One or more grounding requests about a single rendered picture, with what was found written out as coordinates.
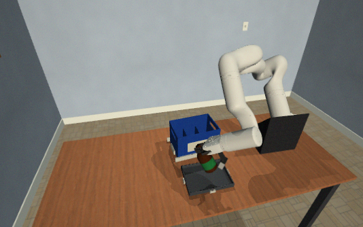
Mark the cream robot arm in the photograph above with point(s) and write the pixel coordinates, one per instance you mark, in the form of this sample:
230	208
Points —
242	60

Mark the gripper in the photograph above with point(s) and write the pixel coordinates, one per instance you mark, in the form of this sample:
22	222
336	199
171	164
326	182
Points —
213	145

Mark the blue plastic crate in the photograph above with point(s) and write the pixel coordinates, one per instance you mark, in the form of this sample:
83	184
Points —
186	133

